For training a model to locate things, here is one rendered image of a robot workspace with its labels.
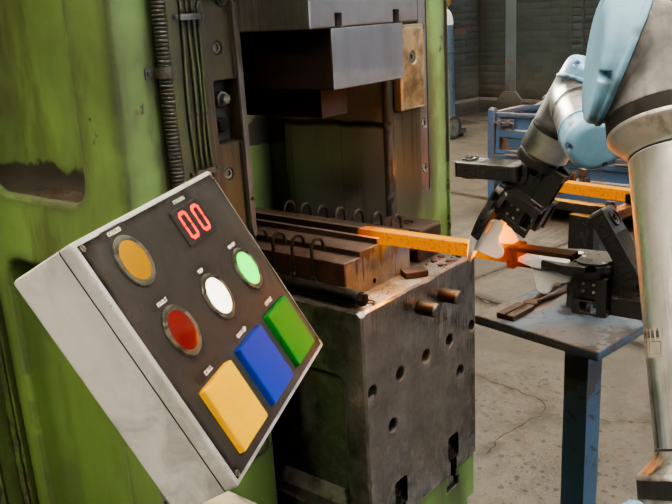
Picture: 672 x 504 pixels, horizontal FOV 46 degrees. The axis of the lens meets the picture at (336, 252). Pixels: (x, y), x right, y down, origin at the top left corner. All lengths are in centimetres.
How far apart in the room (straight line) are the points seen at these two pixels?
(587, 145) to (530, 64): 939
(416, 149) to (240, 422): 104
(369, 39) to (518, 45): 922
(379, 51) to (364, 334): 47
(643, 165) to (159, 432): 50
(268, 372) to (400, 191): 87
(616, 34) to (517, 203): 59
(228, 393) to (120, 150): 48
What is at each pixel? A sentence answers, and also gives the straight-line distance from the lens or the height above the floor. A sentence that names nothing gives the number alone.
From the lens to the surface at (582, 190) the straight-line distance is 176.
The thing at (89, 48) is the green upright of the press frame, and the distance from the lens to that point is 120.
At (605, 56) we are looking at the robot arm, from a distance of 69.
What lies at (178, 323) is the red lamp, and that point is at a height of 110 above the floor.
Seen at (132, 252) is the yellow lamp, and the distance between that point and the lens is 82.
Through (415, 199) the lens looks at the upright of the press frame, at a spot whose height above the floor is 98.
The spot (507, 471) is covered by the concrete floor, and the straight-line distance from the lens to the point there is 261.
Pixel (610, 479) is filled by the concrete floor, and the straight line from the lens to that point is 262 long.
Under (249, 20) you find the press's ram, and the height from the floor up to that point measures 138.
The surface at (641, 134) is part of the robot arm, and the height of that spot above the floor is 128.
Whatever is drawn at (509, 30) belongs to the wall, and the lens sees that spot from 1062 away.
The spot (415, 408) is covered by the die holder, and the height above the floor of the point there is 67.
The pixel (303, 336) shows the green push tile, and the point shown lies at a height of 99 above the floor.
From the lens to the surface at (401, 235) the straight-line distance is 140.
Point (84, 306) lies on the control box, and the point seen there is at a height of 114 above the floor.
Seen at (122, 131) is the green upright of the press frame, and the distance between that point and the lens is 118.
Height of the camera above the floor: 139
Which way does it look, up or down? 17 degrees down
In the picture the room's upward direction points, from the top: 3 degrees counter-clockwise
